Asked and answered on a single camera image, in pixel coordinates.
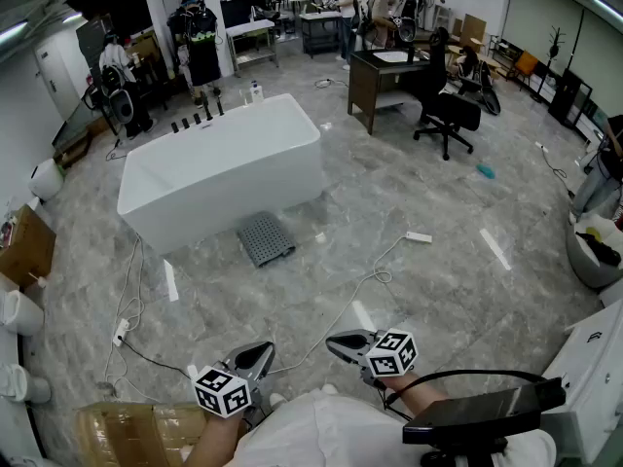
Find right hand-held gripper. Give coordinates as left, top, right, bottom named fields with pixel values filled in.
left=325, top=327, right=420, bottom=390

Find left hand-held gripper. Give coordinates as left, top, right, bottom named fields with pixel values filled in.
left=187, top=340, right=276, bottom=420

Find grey perforated floor mat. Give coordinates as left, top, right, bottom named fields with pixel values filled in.
left=237, top=210, right=297, bottom=269

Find white bathtub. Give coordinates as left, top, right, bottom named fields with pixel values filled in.
left=116, top=92, right=324, bottom=256

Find person's left forearm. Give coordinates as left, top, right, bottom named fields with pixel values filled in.
left=182, top=408, right=250, bottom=467

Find person's right forearm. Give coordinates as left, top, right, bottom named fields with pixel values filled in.
left=379, top=373, right=452, bottom=421

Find person's white shirt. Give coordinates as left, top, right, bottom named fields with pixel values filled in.
left=232, top=388, right=557, bottom=467

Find taped cardboard box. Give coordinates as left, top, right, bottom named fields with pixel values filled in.
left=75, top=401, right=250, bottom=467

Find black flat device box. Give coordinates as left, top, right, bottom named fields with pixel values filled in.
left=402, top=377, right=568, bottom=448

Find white cabinet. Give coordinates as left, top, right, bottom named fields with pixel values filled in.
left=538, top=299, right=623, bottom=465

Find white ceramic toilet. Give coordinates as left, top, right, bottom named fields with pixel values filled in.
left=0, top=288, right=46, bottom=338
left=0, top=361, right=53, bottom=404

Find grey beanbag seat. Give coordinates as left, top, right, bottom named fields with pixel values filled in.
left=564, top=213, right=623, bottom=290

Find open cardboard box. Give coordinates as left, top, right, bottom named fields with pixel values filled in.
left=0, top=204, right=57, bottom=289

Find black office chair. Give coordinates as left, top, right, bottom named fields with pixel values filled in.
left=412, top=26, right=483, bottom=162

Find dark wooden desk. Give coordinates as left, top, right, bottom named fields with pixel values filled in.
left=347, top=48, right=435, bottom=136

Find white round appliance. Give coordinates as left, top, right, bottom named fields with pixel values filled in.
left=27, top=158, right=66, bottom=200

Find black instrument bag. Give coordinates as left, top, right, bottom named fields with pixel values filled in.
left=473, top=60, right=502, bottom=117

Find black rack table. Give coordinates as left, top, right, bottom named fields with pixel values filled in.
left=298, top=11, right=343, bottom=58

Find white metal table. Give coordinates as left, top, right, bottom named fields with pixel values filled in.
left=225, top=18, right=280, bottom=79

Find black low cabinet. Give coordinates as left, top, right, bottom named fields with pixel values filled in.
left=548, top=67, right=595, bottom=128

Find orange chair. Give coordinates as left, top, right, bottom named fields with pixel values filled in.
left=514, top=51, right=540, bottom=92

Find brown cardboard sheets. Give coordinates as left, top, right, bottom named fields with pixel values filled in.
left=452, top=13, right=489, bottom=51

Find white door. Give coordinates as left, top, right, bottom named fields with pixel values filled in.
left=33, top=40, right=82, bottom=122

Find black coat rack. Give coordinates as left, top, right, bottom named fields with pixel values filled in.
left=531, top=25, right=568, bottom=102

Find white looped power cable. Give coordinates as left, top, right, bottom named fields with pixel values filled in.
left=269, top=234, right=410, bottom=377

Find black power cable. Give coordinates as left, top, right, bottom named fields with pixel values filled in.
left=121, top=339, right=197, bottom=379

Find thick black cable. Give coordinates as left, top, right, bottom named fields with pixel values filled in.
left=383, top=369, right=554, bottom=420

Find tangled white cables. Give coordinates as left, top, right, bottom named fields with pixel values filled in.
left=103, top=233, right=162, bottom=405

